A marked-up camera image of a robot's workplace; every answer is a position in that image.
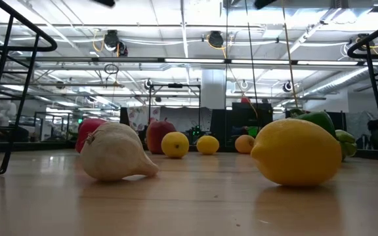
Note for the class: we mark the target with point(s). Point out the red bell pepper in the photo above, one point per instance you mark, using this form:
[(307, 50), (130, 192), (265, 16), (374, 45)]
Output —
[(89, 131)]

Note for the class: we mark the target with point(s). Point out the dark green bell pepper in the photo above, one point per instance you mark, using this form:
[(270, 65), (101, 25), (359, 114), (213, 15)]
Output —
[(320, 122)]

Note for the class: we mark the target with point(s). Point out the red apple with yellow patches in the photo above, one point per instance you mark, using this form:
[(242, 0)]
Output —
[(157, 134)]

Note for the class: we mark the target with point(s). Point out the orange citrus fruit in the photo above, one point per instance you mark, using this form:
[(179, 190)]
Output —
[(243, 144)]

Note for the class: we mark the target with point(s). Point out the white garlic bulb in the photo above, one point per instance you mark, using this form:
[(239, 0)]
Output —
[(113, 152)]

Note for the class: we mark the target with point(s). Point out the yellow lemon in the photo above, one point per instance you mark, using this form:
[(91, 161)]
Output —
[(175, 145), (295, 152), (207, 145)]

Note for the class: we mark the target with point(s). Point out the light green bell pepper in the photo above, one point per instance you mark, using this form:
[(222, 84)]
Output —
[(348, 144)]

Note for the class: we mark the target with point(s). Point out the long ceiling light strip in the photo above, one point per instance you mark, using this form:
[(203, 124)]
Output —
[(192, 60)]

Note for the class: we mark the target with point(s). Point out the white square column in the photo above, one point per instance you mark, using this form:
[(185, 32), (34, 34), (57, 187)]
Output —
[(213, 88)]

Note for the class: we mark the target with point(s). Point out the black cabinet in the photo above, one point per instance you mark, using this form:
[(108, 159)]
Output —
[(235, 118)]

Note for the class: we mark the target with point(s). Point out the white floral cloth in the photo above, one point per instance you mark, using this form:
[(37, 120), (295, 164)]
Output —
[(141, 116)]

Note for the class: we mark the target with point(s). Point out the green lit sign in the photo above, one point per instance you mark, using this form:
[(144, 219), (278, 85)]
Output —
[(80, 121)]

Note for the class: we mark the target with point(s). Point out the black partition panel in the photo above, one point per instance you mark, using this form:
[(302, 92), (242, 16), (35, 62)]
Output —
[(340, 119), (124, 124)]

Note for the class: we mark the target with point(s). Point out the grey cloth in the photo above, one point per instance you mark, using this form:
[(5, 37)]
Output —
[(189, 116)]

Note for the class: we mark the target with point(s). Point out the device with green lights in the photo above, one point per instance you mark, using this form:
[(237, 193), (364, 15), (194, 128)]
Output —
[(196, 131)]

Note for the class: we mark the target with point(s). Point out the white robot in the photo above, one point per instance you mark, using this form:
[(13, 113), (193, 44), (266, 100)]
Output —
[(2, 113)]

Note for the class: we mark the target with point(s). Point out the teal curtain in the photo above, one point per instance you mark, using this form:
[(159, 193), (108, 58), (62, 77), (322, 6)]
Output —
[(363, 131)]

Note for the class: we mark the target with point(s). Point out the silver ventilation duct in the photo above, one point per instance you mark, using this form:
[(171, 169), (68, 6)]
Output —
[(313, 89)]

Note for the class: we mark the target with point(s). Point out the black gantry frame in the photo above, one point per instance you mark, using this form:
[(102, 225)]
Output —
[(175, 85)]

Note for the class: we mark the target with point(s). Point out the black workstation frame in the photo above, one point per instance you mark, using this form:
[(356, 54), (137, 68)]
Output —
[(57, 113)]

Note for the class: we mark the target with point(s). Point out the black metal table frame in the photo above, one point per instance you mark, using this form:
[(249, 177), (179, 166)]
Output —
[(44, 147)]

